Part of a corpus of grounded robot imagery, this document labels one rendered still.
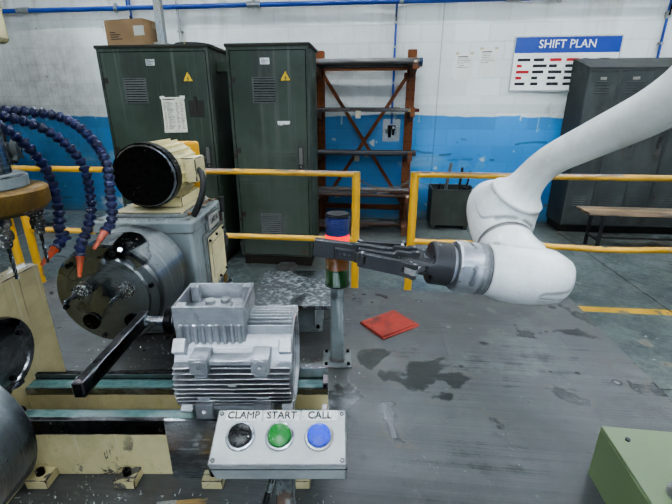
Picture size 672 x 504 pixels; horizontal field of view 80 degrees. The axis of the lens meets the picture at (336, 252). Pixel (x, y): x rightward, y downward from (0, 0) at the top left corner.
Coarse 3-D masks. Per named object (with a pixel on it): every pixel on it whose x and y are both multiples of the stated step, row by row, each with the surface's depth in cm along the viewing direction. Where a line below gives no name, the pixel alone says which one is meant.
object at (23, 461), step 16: (0, 400) 52; (0, 416) 51; (16, 416) 53; (0, 432) 50; (16, 432) 52; (32, 432) 55; (0, 448) 50; (16, 448) 52; (32, 448) 55; (0, 464) 49; (16, 464) 52; (32, 464) 56; (0, 480) 50; (16, 480) 53; (0, 496) 50
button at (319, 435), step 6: (312, 426) 51; (318, 426) 51; (324, 426) 51; (312, 432) 51; (318, 432) 51; (324, 432) 51; (330, 432) 51; (312, 438) 50; (318, 438) 50; (324, 438) 50; (330, 438) 51; (312, 444) 50; (318, 444) 50; (324, 444) 50
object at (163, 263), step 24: (120, 240) 95; (144, 240) 100; (168, 240) 107; (72, 264) 93; (96, 264) 92; (120, 264) 92; (144, 264) 93; (168, 264) 101; (72, 288) 92; (96, 288) 94; (120, 288) 91; (144, 288) 94; (168, 288) 99; (72, 312) 97; (96, 312) 96; (120, 312) 96
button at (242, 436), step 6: (234, 426) 51; (240, 426) 51; (246, 426) 51; (234, 432) 51; (240, 432) 51; (246, 432) 51; (228, 438) 50; (234, 438) 50; (240, 438) 50; (246, 438) 50; (234, 444) 50; (240, 444) 50; (246, 444) 50
